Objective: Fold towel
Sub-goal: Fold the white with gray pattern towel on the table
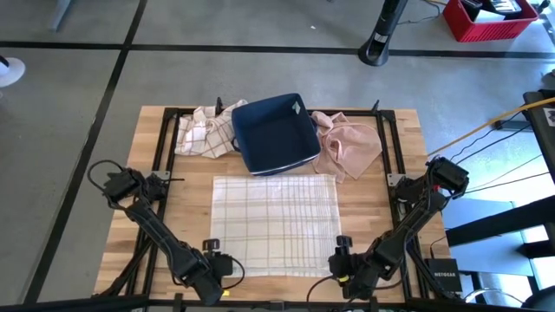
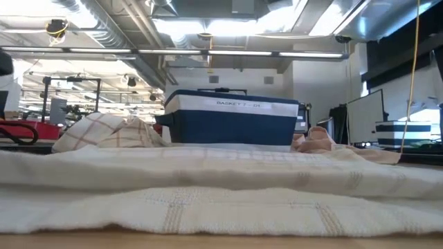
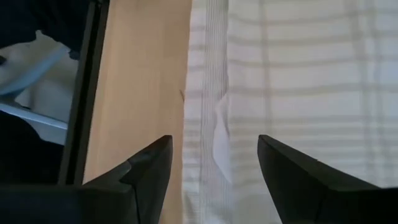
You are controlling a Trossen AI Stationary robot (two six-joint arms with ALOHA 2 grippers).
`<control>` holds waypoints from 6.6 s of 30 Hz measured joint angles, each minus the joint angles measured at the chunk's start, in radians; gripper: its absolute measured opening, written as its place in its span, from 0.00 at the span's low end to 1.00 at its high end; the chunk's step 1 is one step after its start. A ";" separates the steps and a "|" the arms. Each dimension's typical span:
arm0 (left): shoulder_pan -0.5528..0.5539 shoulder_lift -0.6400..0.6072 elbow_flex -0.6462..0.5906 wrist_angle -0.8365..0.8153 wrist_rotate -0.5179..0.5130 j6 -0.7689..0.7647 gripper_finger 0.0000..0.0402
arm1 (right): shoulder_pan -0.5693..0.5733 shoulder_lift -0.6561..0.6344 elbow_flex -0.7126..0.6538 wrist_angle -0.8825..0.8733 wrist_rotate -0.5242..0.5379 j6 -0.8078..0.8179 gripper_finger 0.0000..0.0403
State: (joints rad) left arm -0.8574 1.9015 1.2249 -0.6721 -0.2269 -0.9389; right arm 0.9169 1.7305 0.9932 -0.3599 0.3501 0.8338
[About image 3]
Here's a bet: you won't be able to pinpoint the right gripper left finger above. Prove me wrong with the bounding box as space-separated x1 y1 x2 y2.
83 134 174 224

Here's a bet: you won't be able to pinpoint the white towel grey checks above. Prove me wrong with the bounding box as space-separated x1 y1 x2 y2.
181 0 398 224

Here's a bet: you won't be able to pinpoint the black furniture beams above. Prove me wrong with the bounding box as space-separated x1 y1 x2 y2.
0 0 94 185

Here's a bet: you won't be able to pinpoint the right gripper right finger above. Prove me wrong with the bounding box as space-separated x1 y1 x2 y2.
257 134 349 224

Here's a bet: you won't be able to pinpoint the black metal table frame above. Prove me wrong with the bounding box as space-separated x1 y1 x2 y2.
58 0 111 185

